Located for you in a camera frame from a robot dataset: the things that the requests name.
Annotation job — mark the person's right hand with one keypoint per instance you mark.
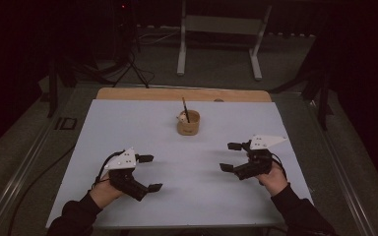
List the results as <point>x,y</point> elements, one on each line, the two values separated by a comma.
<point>274,182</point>

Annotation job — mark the round wooden cup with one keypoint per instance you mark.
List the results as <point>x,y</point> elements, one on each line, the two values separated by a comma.
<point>190,128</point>

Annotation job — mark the small white animal figurine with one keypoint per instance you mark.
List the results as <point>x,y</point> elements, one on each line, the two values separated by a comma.
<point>182,117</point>

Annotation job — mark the black pen with orange tip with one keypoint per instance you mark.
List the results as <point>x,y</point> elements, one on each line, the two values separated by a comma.
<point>185,109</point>

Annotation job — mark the white metal stand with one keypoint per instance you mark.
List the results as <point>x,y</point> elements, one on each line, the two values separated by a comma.
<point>181,49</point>

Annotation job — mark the black metal stand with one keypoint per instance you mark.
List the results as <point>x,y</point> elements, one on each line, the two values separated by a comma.
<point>53,95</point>
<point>323,105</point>

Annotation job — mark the metal floor rail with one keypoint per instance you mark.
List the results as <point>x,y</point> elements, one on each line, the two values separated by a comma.
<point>341,172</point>
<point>17,178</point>

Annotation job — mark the white table mat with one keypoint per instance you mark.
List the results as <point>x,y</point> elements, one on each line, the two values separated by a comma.
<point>193,196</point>

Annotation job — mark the person's left hand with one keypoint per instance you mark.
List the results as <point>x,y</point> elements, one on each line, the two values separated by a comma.
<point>103,193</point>

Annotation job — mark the black tripod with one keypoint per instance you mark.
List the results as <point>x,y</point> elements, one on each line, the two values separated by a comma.
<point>132,62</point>

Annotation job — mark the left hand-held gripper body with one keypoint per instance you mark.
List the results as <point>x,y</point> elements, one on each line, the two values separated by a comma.
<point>128,183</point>

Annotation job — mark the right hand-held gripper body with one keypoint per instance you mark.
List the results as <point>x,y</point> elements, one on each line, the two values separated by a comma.
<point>257,164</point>

